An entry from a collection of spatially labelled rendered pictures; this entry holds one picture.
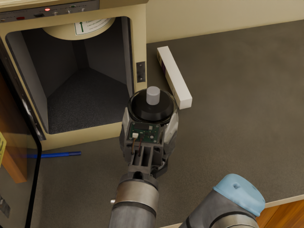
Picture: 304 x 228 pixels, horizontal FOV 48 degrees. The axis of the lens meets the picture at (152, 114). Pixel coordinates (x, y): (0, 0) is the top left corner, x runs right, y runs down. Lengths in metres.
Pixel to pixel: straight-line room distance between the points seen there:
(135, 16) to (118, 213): 0.40
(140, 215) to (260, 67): 0.86
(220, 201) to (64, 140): 0.60
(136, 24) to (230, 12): 0.71
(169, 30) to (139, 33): 0.59
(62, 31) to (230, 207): 0.50
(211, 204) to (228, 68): 0.79
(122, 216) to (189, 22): 0.95
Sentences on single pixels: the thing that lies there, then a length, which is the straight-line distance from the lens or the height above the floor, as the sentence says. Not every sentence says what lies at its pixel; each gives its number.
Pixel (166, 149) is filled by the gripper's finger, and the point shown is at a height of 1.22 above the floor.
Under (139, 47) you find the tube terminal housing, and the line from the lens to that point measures 0.79.
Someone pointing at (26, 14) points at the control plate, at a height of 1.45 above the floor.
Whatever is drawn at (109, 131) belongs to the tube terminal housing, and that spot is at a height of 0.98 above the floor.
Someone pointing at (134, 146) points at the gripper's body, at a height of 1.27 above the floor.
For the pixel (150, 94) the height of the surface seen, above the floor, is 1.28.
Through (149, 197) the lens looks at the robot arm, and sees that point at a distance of 0.57.
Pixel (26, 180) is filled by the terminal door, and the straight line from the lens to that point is 0.89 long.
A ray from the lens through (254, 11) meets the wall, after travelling 1.45.
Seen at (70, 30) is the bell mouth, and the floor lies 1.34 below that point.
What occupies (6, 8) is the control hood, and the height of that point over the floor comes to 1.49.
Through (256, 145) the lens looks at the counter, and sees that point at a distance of 1.07.
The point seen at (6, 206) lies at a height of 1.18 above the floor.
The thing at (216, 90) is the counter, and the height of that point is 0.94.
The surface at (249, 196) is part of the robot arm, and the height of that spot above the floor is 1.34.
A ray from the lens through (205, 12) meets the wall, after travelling 1.36.
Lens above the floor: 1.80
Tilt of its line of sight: 52 degrees down
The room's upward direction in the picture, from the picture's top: straight up
